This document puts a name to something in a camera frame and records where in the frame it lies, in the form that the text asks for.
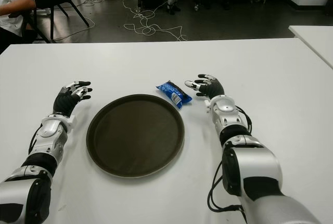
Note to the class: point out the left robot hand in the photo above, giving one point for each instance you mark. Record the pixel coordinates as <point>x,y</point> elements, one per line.
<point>63,102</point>

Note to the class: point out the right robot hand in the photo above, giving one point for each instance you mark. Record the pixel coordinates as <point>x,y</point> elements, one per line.
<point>214,87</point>

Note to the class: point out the blue Oreo packet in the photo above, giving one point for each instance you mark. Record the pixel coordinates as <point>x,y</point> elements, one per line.
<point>171,92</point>

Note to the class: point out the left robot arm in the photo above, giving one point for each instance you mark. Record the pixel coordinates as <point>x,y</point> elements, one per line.
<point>49,140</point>

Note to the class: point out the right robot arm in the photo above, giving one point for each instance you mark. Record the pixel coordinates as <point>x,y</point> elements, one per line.
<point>255,166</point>

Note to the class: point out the round brown tray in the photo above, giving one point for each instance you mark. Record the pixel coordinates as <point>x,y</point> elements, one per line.
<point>135,135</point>

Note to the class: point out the white side table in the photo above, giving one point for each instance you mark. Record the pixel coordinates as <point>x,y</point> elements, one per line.
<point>316,39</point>

